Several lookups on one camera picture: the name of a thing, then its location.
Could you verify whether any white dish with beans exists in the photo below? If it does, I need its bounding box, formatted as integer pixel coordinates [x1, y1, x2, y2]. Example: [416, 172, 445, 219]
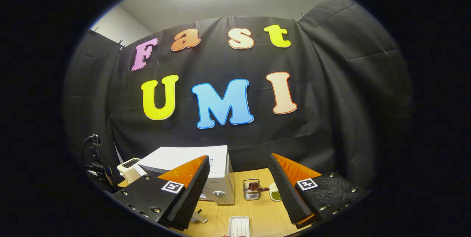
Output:
[269, 183, 283, 201]

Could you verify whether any white rectangular tray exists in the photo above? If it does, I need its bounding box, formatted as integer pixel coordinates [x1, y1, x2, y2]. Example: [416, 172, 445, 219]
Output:
[228, 216, 251, 237]

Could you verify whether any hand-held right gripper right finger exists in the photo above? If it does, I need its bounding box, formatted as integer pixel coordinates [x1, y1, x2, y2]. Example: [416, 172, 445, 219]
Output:
[268, 152, 368, 226]

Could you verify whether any white microwave oven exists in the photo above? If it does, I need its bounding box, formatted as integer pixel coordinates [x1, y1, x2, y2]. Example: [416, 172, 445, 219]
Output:
[138, 145, 235, 205]

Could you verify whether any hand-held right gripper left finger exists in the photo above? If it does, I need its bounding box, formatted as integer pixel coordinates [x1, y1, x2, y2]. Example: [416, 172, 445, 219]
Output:
[112, 155, 211, 230]

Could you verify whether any metal wire basket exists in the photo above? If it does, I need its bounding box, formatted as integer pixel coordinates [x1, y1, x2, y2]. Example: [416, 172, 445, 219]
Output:
[243, 178, 261, 201]

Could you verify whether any white toaster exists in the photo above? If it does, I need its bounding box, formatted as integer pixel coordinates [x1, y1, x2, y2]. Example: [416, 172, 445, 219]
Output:
[117, 158, 148, 184]

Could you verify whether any black backdrop cloth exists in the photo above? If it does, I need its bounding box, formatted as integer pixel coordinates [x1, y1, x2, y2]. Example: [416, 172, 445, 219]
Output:
[63, 0, 412, 193]

